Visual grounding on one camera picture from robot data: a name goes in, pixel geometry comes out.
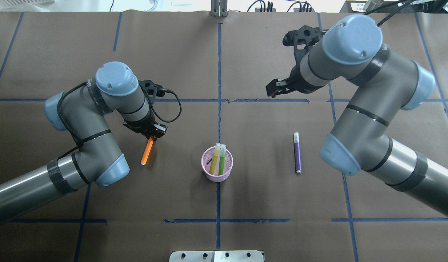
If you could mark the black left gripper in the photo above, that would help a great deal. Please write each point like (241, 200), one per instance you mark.
(143, 126)

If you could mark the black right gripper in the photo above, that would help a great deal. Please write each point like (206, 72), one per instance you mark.
(298, 84)

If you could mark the orange marker pen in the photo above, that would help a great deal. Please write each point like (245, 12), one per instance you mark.
(147, 151)

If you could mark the yellow marker pen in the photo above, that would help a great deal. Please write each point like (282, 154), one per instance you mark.
(214, 159)

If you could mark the green marker pen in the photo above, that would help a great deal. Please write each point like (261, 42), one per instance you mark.
(222, 157)

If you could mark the purple marker pen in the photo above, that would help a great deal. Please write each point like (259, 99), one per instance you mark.
(297, 153)

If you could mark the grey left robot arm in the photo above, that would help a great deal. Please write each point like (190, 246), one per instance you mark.
(96, 156)

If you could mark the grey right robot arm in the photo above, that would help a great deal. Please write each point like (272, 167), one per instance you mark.
(386, 82)

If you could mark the pink mesh pen holder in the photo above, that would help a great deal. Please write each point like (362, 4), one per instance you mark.
(205, 163)

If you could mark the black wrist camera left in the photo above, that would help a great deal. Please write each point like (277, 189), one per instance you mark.
(153, 90)

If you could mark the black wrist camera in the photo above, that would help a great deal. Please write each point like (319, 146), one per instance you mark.
(302, 40)
(153, 90)

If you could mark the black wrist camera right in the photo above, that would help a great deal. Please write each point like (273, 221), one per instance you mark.
(302, 40)

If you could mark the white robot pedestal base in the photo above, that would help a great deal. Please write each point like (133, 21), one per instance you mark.
(218, 256)

